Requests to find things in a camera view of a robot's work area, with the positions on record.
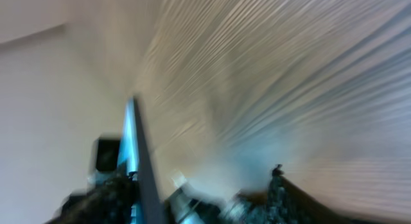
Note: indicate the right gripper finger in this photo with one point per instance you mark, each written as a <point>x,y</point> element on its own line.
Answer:
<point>283,202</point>

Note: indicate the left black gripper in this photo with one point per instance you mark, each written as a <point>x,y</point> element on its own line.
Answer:
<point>111,201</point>

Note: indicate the blue Galaxy smartphone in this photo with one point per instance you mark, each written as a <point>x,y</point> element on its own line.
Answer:
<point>134,154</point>

